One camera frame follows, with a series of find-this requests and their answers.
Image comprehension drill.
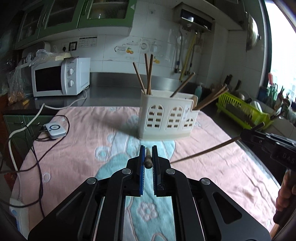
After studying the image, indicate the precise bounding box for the white microwave oven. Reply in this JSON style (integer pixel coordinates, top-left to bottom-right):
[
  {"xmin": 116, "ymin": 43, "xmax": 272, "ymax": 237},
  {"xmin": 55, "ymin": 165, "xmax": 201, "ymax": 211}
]
[{"xmin": 31, "ymin": 57, "xmax": 91, "ymax": 97}]

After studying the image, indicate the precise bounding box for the pink and blue towel mat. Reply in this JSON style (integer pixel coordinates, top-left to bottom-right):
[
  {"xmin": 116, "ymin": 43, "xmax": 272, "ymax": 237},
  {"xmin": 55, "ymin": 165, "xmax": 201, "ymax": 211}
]
[{"xmin": 11, "ymin": 107, "xmax": 279, "ymax": 230}]

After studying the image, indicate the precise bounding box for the small white round-button device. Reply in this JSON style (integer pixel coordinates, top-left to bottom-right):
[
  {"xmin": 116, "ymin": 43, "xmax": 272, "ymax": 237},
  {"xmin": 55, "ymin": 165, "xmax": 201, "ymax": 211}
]
[{"xmin": 45, "ymin": 122, "xmax": 67, "ymax": 140}]

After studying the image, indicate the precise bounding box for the green wall cabinet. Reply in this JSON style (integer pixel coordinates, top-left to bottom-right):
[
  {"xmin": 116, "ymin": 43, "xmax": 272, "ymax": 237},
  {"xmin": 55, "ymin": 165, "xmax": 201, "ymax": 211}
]
[{"xmin": 15, "ymin": 1, "xmax": 137, "ymax": 49}]

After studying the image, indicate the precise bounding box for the white power strip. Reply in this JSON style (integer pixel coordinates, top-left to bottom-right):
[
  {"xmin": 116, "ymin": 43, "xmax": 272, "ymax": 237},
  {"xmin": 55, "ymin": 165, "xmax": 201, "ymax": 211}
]
[{"xmin": 10, "ymin": 198, "xmax": 30, "ymax": 239}]

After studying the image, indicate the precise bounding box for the wooden chopstick three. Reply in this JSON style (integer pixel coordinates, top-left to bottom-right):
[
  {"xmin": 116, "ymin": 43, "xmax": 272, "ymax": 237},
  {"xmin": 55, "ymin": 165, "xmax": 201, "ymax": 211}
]
[{"xmin": 147, "ymin": 54, "xmax": 154, "ymax": 95}]

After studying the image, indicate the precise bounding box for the lime green dish rack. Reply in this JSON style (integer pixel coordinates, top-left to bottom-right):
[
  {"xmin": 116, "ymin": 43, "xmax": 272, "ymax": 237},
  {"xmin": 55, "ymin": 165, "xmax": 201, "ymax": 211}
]
[{"xmin": 216, "ymin": 92, "xmax": 274, "ymax": 130}]

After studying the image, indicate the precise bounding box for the black wall socket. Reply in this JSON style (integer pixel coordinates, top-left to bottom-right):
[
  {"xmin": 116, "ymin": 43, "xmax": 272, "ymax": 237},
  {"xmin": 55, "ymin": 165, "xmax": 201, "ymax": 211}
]
[{"xmin": 68, "ymin": 41, "xmax": 78, "ymax": 52}]

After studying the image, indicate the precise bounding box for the cream plastic utensil holder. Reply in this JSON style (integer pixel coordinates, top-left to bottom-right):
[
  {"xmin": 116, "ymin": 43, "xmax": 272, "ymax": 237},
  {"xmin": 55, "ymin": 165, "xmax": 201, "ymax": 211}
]
[{"xmin": 137, "ymin": 90, "xmax": 199, "ymax": 141}]

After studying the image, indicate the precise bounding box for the wooden chopstick four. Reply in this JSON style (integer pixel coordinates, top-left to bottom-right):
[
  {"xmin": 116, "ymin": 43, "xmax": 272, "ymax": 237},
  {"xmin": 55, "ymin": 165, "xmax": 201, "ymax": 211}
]
[{"xmin": 144, "ymin": 148, "xmax": 153, "ymax": 169}]

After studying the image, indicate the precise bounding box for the white power cable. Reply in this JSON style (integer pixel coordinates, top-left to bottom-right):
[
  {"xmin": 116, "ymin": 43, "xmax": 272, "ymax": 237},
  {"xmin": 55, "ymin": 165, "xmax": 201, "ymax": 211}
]
[{"xmin": 7, "ymin": 89, "xmax": 88, "ymax": 172}]

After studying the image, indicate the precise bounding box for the yellow gas hose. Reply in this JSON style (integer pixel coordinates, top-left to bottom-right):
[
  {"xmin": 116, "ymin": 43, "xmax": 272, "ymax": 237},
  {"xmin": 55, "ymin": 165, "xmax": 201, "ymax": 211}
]
[{"xmin": 179, "ymin": 33, "xmax": 198, "ymax": 83}]

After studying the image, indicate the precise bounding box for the wooden chopstick one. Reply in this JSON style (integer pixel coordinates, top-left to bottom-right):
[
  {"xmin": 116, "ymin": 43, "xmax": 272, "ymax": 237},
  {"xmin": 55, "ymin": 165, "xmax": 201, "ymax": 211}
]
[{"xmin": 132, "ymin": 62, "xmax": 146, "ymax": 95}]

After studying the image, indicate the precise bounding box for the teal soap dispenser bottle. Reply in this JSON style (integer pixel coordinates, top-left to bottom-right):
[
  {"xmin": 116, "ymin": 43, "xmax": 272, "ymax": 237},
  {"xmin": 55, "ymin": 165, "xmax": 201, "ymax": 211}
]
[{"xmin": 194, "ymin": 83, "xmax": 203, "ymax": 99}]

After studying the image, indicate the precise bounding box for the wooden chopstick six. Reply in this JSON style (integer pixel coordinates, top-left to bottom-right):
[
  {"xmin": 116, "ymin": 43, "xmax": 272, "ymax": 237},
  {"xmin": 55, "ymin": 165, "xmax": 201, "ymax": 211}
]
[{"xmin": 193, "ymin": 84, "xmax": 228, "ymax": 110}]

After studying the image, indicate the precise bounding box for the person's right hand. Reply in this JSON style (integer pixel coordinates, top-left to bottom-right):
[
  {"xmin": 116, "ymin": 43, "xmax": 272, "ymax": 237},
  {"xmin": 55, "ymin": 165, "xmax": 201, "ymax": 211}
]
[{"xmin": 275, "ymin": 170, "xmax": 295, "ymax": 211}]

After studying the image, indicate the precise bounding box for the black cable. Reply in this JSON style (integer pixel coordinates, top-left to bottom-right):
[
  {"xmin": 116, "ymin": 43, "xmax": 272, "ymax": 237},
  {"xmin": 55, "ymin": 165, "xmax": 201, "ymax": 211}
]
[{"xmin": 0, "ymin": 114, "xmax": 71, "ymax": 218}]

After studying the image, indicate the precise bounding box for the plastic bag with food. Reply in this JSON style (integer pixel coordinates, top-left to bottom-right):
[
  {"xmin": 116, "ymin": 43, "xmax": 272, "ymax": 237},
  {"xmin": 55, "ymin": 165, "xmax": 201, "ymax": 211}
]
[{"xmin": 8, "ymin": 66, "xmax": 25, "ymax": 105}]

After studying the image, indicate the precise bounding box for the wooden chopstick seven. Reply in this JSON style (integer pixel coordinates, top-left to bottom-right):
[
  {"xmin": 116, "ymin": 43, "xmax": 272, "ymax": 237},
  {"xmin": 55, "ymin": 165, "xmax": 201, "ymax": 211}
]
[{"xmin": 196, "ymin": 87, "xmax": 229, "ymax": 110}]

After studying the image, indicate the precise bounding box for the hanging steel wok lid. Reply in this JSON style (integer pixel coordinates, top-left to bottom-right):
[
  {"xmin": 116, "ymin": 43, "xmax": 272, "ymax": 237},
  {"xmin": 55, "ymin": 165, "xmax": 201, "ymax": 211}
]
[{"xmin": 245, "ymin": 12, "xmax": 261, "ymax": 51}]

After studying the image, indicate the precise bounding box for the wooden chopstick eight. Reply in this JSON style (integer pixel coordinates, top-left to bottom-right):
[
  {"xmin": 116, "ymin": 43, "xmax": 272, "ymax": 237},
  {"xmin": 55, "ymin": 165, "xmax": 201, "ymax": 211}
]
[{"xmin": 169, "ymin": 122, "xmax": 265, "ymax": 164}]

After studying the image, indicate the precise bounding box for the wooden chopstick nine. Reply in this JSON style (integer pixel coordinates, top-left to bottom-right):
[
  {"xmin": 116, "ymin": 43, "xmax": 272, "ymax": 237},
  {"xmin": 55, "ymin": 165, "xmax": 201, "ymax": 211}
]
[{"xmin": 170, "ymin": 72, "xmax": 196, "ymax": 98}]

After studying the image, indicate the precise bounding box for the wall mounted water heater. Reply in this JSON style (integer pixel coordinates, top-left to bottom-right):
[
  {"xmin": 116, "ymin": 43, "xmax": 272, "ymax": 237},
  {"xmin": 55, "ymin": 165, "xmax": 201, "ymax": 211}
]
[{"xmin": 173, "ymin": 3, "xmax": 214, "ymax": 32}]

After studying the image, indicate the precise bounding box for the wooden chopstick two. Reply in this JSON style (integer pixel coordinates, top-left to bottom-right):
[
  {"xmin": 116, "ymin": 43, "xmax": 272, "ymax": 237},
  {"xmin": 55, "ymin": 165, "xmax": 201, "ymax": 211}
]
[{"xmin": 144, "ymin": 53, "xmax": 150, "ymax": 95}]

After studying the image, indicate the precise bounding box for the cream box on microwave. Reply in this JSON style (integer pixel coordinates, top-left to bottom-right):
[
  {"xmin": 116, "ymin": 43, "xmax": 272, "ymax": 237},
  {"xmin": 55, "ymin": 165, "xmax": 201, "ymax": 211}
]
[{"xmin": 43, "ymin": 52, "xmax": 72, "ymax": 61}]

